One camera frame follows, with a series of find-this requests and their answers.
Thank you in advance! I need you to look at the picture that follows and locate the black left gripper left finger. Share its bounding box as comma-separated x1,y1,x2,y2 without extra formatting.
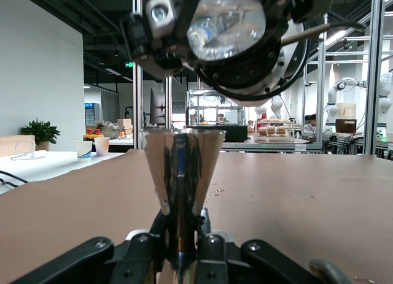
14,210,168,284

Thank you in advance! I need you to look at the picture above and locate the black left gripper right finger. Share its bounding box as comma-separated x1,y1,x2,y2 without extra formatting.
196,209,317,284

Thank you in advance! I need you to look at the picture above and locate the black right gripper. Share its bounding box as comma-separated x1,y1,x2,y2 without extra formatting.
176,0,335,101

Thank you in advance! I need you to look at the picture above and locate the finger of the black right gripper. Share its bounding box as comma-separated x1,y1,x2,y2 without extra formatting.
121,12,197,79

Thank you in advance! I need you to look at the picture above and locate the clear glass measuring cup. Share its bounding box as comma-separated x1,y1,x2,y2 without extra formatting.
186,0,267,63

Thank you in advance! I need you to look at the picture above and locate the steel double jigger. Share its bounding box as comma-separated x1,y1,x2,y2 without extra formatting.
142,129,227,284

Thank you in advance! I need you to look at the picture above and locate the pink paper cup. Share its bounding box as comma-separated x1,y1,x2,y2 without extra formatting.
93,137,111,157

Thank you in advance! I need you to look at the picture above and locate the blue striped paper cup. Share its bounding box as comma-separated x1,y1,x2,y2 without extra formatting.
75,140,94,163

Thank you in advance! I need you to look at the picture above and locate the dark computer monitor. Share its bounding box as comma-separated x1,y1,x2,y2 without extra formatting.
149,88,168,127

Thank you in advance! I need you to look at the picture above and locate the blue drinks fridge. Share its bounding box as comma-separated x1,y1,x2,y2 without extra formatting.
84,102,101,127

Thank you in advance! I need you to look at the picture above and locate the brown table mat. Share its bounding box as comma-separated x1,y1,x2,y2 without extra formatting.
0,148,393,284

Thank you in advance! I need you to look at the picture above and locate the seated person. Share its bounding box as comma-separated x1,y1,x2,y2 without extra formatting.
303,113,322,142

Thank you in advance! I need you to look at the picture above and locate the dark brown box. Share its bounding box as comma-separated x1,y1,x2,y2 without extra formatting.
334,118,357,134

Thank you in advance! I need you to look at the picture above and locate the white side table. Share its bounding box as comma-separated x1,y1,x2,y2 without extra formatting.
0,150,125,194

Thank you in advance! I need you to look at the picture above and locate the green potted plant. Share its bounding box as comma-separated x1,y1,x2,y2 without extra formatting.
18,118,61,152

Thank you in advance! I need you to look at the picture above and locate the bread display rack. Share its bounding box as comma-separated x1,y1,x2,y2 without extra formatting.
253,118,295,142

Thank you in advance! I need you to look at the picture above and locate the light wooden box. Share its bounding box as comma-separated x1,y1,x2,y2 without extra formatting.
0,135,36,158

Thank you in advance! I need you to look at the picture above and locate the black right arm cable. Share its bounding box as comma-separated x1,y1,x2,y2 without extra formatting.
281,20,368,47

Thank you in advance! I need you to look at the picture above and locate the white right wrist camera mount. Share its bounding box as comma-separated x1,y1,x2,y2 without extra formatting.
146,0,178,39

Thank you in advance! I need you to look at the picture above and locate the aluminium frame post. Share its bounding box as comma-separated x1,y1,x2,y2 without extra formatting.
132,0,144,150
164,76,173,130
364,0,385,156
316,15,327,144

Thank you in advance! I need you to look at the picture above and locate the clear coiled cable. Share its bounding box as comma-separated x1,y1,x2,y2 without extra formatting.
10,139,49,161

